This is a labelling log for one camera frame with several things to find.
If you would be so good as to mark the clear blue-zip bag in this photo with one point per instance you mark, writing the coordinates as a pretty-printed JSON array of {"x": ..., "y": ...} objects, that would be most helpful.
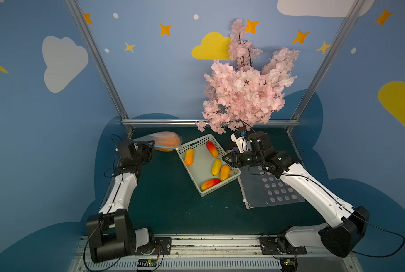
[{"x": 161, "y": 140}]

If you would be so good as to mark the pink cherry blossom tree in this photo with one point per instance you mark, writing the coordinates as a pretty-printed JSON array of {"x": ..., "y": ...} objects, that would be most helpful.
[{"x": 242, "y": 96}]

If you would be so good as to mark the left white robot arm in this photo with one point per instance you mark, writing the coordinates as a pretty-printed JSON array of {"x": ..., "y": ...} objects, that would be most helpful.
[{"x": 111, "y": 234}]

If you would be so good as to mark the white perforated plastic basket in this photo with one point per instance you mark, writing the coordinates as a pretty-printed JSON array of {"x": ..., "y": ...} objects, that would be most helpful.
[{"x": 200, "y": 170}]

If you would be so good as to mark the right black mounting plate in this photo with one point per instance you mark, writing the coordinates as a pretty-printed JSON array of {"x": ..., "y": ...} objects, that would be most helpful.
[{"x": 278, "y": 245}]

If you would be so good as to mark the black mounting plate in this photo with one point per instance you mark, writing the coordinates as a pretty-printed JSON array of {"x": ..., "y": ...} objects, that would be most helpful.
[
  {"x": 278, "y": 245},
  {"x": 159, "y": 246}
]

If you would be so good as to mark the red orange mango front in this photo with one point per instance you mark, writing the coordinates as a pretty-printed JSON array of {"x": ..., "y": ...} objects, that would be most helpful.
[{"x": 208, "y": 184}]

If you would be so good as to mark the small orange mango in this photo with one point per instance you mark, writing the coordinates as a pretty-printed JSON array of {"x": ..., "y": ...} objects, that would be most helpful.
[{"x": 189, "y": 157}]

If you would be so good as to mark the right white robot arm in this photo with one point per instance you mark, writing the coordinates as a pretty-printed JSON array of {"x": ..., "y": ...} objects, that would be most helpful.
[{"x": 344, "y": 224}]

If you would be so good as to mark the orange yellow mango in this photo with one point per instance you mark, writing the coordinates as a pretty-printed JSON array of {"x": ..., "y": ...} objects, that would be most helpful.
[{"x": 224, "y": 172}]

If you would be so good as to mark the small circuit board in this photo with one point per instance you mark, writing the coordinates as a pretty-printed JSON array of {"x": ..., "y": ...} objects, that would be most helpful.
[{"x": 146, "y": 264}]

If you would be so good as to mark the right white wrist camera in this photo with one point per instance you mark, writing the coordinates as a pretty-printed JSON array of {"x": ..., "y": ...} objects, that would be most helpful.
[{"x": 238, "y": 137}]

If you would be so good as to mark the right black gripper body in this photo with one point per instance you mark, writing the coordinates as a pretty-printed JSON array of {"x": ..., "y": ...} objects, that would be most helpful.
[{"x": 239, "y": 159}]

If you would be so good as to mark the clear pink-dotted zip bag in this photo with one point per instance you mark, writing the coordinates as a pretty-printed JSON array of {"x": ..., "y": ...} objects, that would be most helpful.
[{"x": 261, "y": 189}]

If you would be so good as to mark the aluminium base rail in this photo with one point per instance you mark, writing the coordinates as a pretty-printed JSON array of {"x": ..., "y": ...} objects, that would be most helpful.
[{"x": 220, "y": 253}]

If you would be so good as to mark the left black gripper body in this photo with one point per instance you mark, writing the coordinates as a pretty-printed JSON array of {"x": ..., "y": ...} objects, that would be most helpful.
[{"x": 147, "y": 148}]

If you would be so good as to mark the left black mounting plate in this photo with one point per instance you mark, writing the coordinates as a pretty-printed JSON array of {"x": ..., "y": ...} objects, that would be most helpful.
[{"x": 159, "y": 246}]

